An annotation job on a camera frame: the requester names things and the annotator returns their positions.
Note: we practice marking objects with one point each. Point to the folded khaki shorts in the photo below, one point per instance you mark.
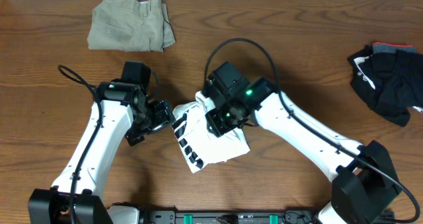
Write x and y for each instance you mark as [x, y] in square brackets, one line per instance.
[130, 26]

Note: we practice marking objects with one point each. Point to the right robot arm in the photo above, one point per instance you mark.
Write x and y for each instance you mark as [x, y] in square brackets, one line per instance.
[362, 176]

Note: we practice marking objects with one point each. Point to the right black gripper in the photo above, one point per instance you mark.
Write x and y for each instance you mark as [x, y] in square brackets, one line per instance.
[213, 121]

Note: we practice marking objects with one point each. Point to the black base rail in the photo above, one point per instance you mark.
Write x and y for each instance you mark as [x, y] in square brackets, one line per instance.
[285, 217]

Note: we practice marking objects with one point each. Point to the white t-shirt black print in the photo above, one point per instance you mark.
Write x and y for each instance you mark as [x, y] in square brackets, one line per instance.
[198, 145]

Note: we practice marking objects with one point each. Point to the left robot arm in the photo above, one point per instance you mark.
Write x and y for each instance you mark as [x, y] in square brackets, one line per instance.
[122, 109]

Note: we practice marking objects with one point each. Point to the black garment red trim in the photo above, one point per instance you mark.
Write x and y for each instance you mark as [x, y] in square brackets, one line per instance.
[388, 78]

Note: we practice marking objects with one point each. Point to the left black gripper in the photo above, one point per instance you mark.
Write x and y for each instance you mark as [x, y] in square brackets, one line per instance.
[163, 115]

